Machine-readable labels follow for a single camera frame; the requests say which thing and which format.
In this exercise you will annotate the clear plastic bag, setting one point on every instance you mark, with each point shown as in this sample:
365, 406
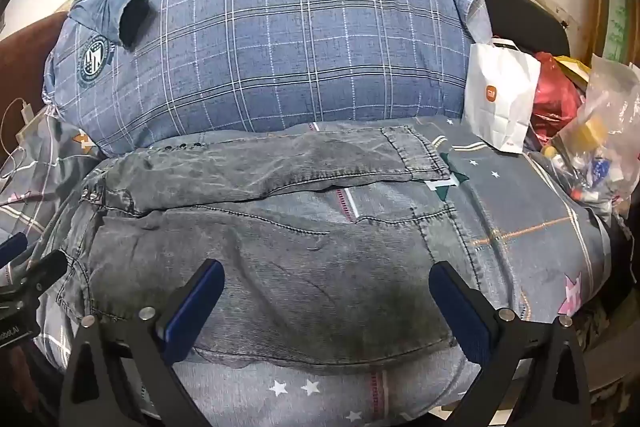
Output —
607, 102

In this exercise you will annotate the white paper bag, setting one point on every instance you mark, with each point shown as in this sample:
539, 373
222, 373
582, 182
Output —
500, 97

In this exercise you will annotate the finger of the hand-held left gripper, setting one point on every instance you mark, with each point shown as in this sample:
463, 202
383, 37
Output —
40, 272
12, 248

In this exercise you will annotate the brown headboard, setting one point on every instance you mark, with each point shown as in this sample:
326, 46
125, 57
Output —
25, 67

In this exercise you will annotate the green paper strip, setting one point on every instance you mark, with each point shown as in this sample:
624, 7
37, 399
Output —
617, 7

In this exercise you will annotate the yellow plastic bag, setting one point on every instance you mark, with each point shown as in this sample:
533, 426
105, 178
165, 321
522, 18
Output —
575, 68

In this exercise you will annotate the red plastic bag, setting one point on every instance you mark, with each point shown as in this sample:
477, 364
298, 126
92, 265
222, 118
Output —
555, 92

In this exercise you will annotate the grey denim pants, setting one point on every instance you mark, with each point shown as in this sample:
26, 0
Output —
300, 267

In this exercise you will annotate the grey star-printed bed sheet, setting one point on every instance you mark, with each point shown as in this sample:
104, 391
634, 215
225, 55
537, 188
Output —
525, 217

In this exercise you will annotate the black cushion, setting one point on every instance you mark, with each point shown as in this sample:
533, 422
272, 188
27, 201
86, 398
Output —
525, 22

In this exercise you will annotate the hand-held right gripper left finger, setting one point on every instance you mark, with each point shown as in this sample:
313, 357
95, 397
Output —
195, 307

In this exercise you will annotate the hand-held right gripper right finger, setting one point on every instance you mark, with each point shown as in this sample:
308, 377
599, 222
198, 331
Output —
457, 312

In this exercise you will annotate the blue plaid pillow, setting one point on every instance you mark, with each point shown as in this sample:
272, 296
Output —
300, 47

